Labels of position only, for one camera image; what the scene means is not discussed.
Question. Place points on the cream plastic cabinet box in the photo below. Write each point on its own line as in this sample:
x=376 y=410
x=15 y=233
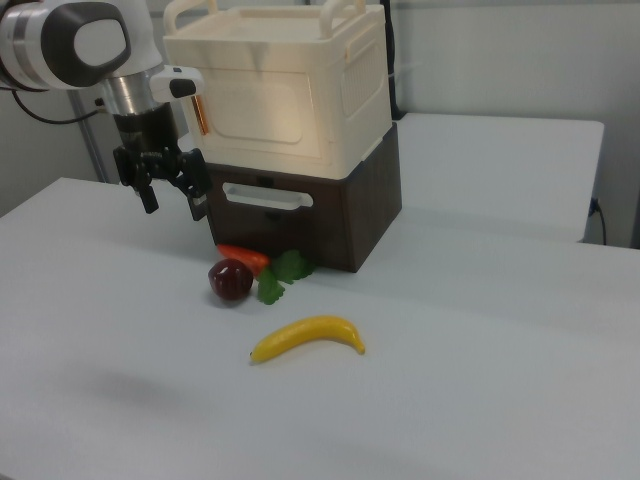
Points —
x=350 y=90

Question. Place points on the dark red toy apple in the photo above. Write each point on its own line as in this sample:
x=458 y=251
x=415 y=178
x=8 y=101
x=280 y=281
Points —
x=231 y=280

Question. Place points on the yellow toy banana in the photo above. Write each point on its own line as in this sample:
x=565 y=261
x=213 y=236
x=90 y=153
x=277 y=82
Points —
x=305 y=335

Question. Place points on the orange toy carrot green leaves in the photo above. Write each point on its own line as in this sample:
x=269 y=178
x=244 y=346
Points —
x=245 y=256

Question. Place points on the dark brown drawer box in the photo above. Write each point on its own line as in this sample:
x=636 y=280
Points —
x=365 y=215

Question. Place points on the grey metal frame post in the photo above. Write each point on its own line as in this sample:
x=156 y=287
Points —
x=92 y=145

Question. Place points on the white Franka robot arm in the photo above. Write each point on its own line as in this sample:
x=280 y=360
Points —
x=60 y=45

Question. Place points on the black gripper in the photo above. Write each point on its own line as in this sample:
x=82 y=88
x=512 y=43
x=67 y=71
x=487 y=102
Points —
x=145 y=130

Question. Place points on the black vertical pole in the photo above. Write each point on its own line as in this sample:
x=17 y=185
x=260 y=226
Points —
x=394 y=75

